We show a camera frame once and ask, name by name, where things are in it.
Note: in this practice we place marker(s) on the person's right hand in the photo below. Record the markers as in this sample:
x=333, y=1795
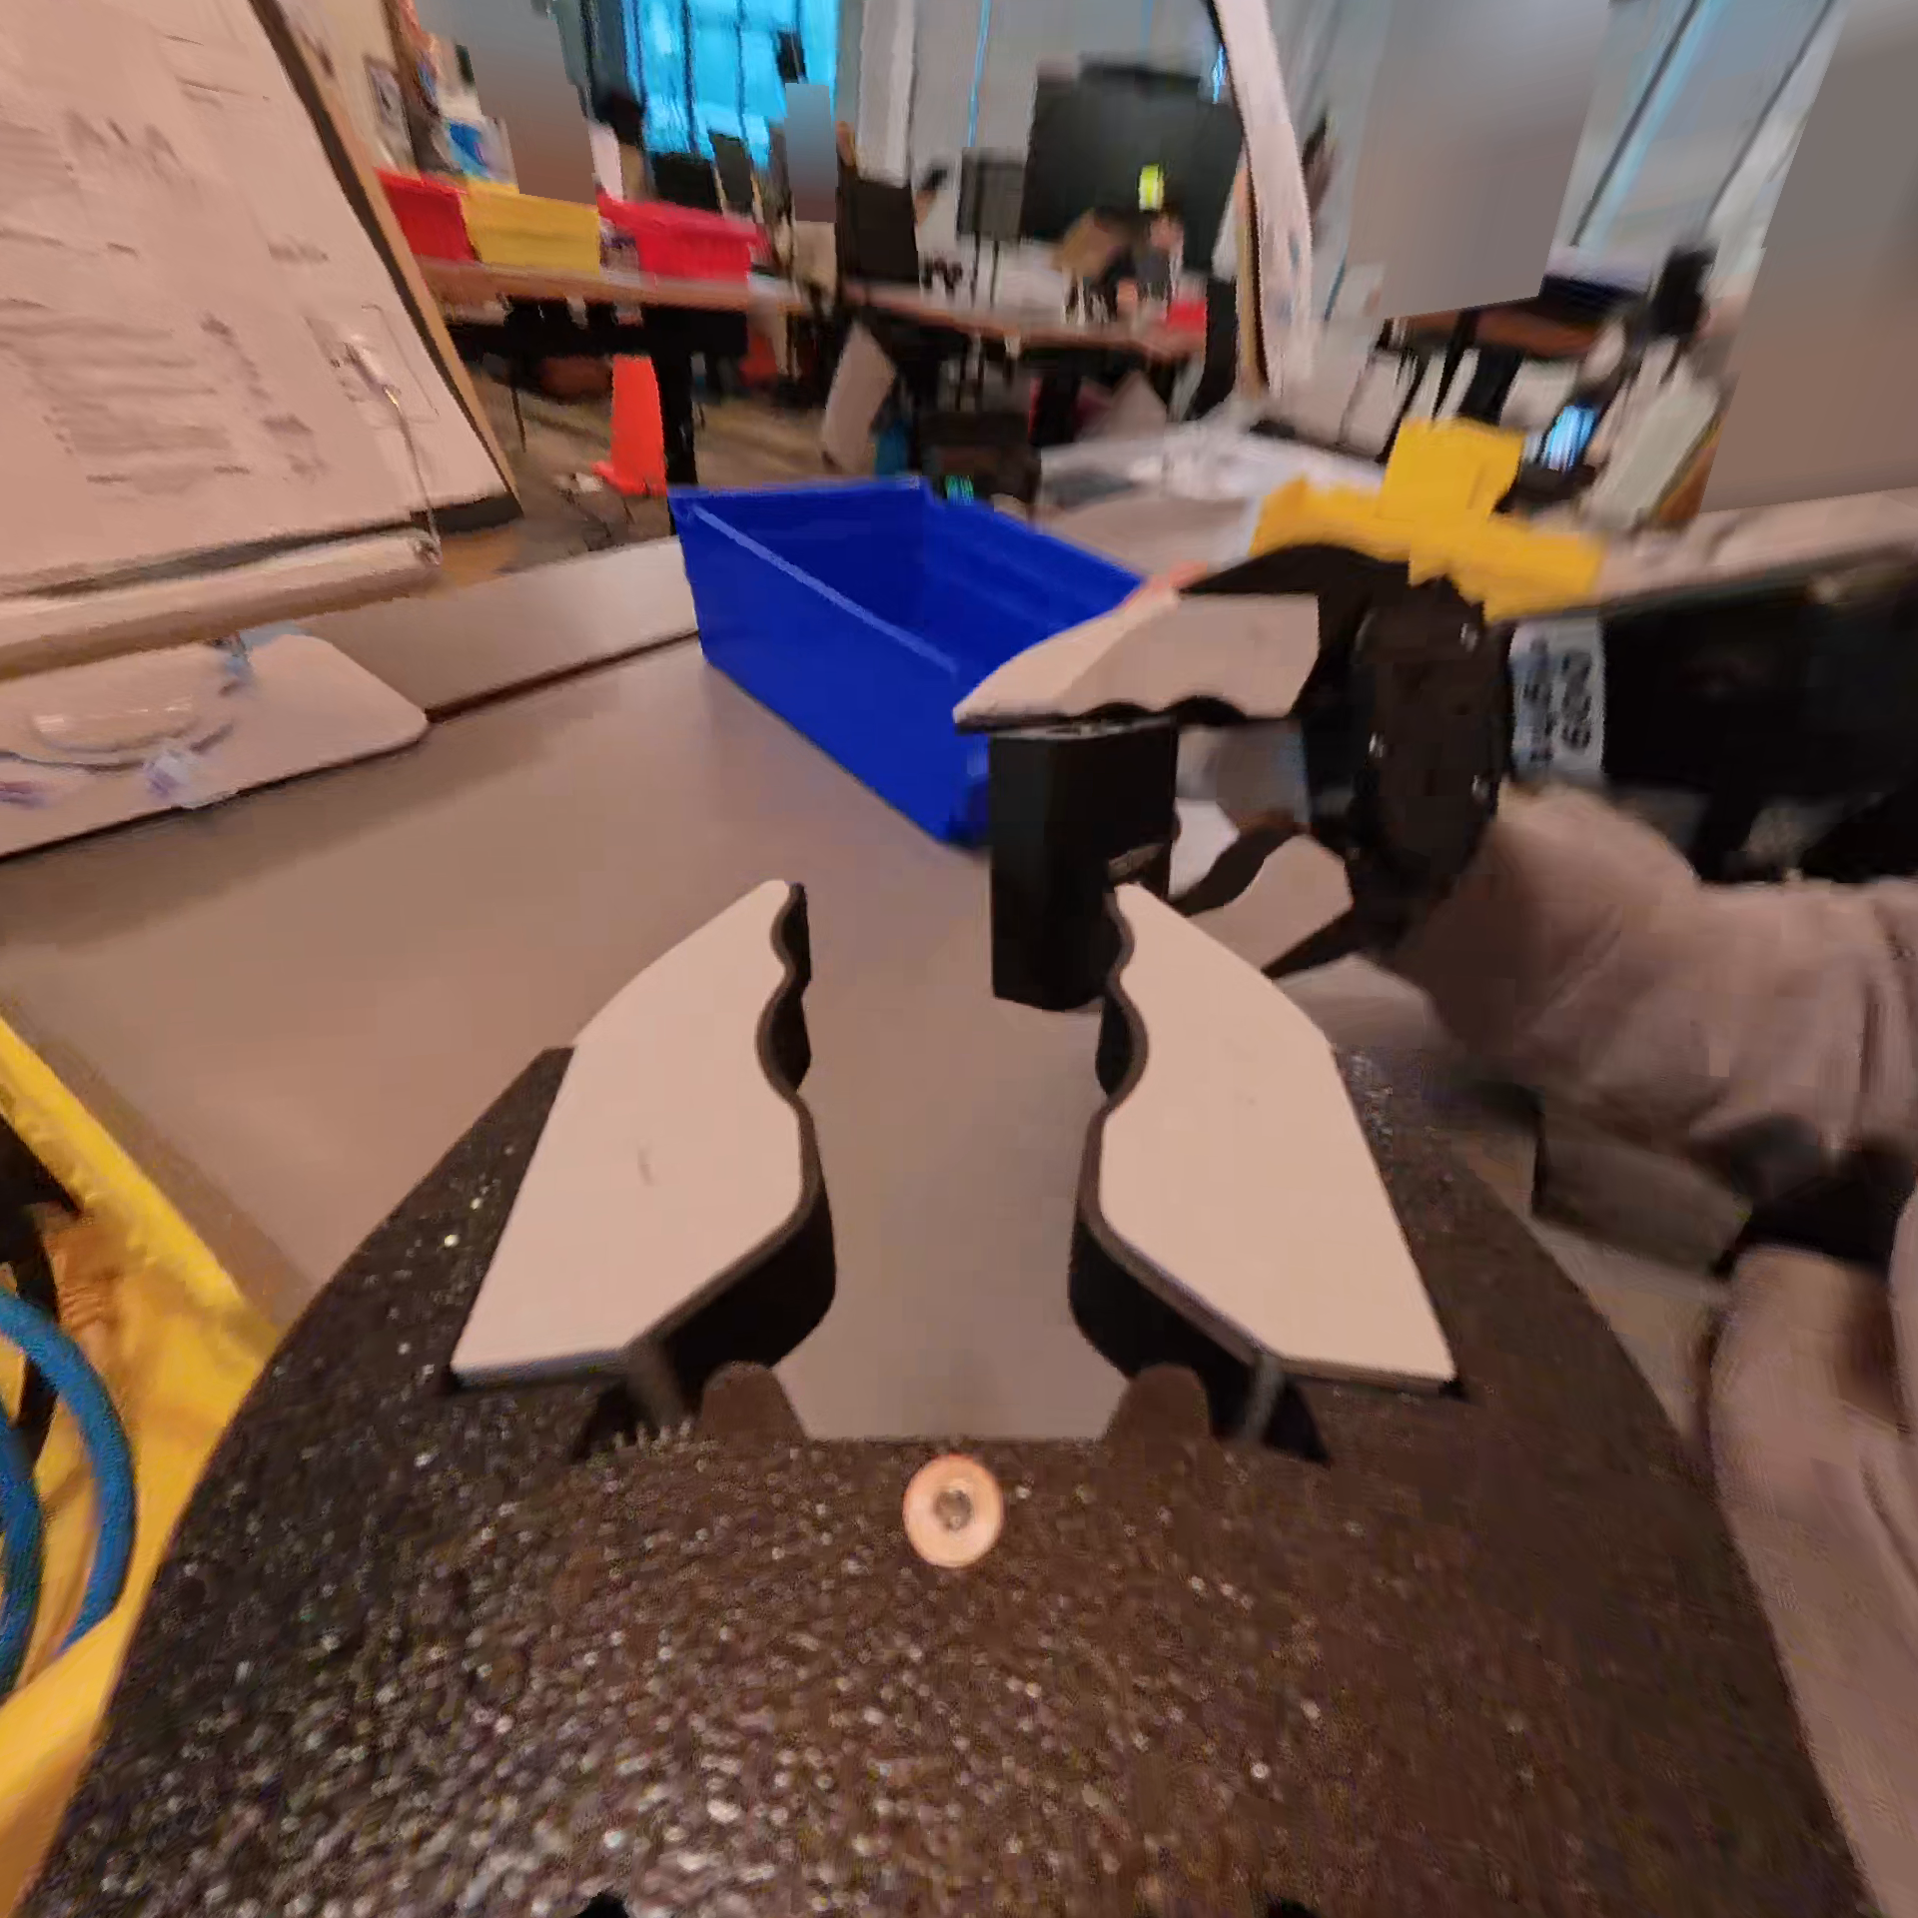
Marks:
x=1649, y=990

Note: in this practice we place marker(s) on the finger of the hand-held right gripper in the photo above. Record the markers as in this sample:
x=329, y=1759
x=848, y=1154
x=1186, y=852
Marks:
x=1184, y=652

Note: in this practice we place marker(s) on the black rectangular block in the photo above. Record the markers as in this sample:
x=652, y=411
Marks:
x=1064, y=854

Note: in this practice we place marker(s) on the person's right forearm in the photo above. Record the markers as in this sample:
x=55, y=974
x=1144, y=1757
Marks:
x=1829, y=1500

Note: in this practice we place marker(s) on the grey desk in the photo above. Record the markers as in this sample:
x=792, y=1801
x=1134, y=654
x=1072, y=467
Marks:
x=525, y=810

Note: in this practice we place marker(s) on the blue plastic bin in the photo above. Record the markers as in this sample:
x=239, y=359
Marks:
x=840, y=630

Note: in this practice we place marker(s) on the board with paper sheets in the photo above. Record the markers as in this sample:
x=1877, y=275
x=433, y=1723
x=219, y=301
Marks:
x=181, y=301

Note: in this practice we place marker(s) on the yellow storage bin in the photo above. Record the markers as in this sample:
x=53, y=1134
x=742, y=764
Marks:
x=533, y=233

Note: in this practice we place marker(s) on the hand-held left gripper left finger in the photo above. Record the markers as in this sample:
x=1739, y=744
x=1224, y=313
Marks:
x=660, y=1140

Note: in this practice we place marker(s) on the wooden background table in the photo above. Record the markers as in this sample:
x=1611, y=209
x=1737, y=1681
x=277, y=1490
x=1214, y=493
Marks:
x=600, y=289

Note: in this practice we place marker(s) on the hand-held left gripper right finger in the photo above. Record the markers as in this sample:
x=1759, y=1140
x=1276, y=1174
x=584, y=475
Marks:
x=1260, y=1184

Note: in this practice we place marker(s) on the red storage bin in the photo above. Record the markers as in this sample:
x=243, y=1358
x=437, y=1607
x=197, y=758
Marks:
x=429, y=219
x=682, y=241

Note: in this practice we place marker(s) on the white flat base plate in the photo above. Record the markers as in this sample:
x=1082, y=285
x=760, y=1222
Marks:
x=271, y=720

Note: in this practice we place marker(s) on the orange traffic cone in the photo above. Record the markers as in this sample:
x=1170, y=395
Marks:
x=638, y=429

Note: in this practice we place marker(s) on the large yellow plastic bin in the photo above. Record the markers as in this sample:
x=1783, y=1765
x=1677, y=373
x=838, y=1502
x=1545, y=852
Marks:
x=135, y=1350

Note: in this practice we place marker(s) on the small yellow plastic bin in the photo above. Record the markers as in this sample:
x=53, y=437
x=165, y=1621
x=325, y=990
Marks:
x=1440, y=511

